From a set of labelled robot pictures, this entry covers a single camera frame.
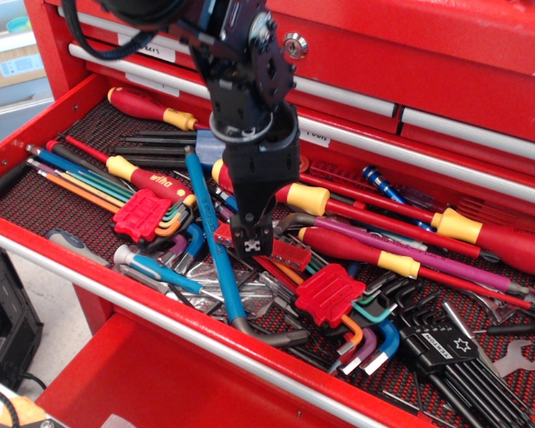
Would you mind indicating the grey blue handle tool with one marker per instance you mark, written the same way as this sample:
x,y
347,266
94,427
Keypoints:
x,y
72,243

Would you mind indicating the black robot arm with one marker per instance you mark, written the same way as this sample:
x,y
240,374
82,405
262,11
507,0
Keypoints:
x,y
234,48

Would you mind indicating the black tekton torx key set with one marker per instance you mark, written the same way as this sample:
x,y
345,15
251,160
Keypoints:
x,y
435,367

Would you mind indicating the small silver wrench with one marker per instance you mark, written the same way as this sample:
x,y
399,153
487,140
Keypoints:
x,y
514,359

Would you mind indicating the coloured hex key set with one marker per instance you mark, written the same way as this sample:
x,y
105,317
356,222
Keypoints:
x,y
138,215
328,297

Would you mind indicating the coloured hex key set left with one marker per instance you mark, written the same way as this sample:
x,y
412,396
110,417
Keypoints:
x,y
138,215

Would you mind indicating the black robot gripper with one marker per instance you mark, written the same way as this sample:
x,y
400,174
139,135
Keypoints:
x,y
259,162

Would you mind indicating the red bit holder strip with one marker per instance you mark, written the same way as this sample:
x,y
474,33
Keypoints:
x,y
286,253

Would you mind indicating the blue grey precision screwdriver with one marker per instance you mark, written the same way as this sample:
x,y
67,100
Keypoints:
x,y
153,269

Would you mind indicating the red tool chest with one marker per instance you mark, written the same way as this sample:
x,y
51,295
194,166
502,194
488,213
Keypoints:
x,y
438,95

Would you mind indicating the wiha red yellow screwdriver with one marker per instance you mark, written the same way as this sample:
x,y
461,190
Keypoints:
x,y
118,167

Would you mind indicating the silver drawer lock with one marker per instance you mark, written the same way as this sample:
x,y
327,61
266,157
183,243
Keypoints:
x,y
295,45

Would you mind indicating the long blue hex key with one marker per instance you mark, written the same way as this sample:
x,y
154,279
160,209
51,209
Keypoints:
x,y
234,307

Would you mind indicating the black red drawer liner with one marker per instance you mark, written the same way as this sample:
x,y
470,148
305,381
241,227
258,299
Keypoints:
x,y
187,357

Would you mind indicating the black box on floor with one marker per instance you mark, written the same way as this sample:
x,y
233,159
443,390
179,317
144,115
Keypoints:
x,y
20,327

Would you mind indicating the coloured hex key set centre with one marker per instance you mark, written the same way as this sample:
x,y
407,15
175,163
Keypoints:
x,y
328,297

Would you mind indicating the red yellow screwdriver right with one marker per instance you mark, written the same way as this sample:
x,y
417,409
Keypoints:
x,y
515,246

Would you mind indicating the blue holder black hex keys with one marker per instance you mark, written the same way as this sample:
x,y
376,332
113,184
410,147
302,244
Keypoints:
x,y
167,148

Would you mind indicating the white drawer label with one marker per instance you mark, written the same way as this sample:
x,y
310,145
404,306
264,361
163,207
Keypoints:
x,y
315,138

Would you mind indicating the blue metal pen tool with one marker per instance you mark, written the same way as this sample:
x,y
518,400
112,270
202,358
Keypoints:
x,y
375,178

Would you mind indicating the red yellow screwdriver back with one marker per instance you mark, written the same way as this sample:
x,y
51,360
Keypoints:
x,y
140,105

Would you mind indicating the red yellow screwdriver lower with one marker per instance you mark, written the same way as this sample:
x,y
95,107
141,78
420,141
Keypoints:
x,y
339,246

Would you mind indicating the red key holder back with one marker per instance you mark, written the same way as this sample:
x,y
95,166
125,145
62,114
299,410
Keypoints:
x,y
328,171

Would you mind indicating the large red yellow screwdriver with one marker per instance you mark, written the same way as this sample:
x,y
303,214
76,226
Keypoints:
x,y
317,201

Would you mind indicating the long purple hex key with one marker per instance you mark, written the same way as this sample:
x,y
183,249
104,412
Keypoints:
x,y
425,258

